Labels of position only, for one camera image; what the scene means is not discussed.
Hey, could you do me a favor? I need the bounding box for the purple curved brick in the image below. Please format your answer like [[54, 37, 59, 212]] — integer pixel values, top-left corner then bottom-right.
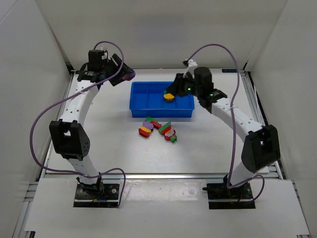
[[122, 71, 136, 81]]

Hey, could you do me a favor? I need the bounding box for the yellow oval brick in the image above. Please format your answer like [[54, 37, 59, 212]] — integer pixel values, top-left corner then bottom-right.
[[163, 93, 175, 102]]

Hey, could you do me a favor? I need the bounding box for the small green brick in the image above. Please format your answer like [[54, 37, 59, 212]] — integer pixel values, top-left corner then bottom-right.
[[170, 134, 177, 143]]

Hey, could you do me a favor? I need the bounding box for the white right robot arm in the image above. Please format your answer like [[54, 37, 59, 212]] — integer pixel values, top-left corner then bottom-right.
[[166, 67, 280, 189]]

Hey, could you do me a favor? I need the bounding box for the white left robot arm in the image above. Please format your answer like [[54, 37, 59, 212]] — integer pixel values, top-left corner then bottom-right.
[[49, 50, 135, 195]]

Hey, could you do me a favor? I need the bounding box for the blue divided plastic bin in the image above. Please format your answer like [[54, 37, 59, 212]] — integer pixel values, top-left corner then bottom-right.
[[129, 81, 195, 118]]

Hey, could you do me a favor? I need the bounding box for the green red sloped brick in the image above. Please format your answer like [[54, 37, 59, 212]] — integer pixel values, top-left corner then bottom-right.
[[158, 122, 171, 135]]

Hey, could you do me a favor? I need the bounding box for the red yellow purple brick stack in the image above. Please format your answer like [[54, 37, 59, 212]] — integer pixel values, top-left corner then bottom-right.
[[138, 121, 154, 138]]

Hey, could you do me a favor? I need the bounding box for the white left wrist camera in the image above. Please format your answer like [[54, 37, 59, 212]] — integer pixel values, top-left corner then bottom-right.
[[100, 47, 109, 63]]

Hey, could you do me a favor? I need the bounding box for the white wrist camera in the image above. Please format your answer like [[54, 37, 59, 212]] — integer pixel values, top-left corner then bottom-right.
[[183, 59, 198, 77], [100, 47, 109, 63]]

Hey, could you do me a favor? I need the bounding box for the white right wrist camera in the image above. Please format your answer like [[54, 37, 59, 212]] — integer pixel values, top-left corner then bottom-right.
[[183, 59, 198, 77]]

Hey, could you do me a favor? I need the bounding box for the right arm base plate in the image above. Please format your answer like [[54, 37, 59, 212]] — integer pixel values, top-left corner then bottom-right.
[[202, 183, 256, 210]]

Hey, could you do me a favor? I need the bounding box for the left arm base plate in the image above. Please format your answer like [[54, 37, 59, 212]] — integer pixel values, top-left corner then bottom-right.
[[73, 180, 125, 208]]

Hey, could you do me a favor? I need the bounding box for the aluminium front rail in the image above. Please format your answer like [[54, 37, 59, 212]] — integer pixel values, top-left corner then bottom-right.
[[44, 173, 277, 179]]

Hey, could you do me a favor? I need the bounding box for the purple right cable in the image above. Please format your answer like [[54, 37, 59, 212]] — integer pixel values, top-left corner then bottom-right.
[[189, 44, 265, 202]]

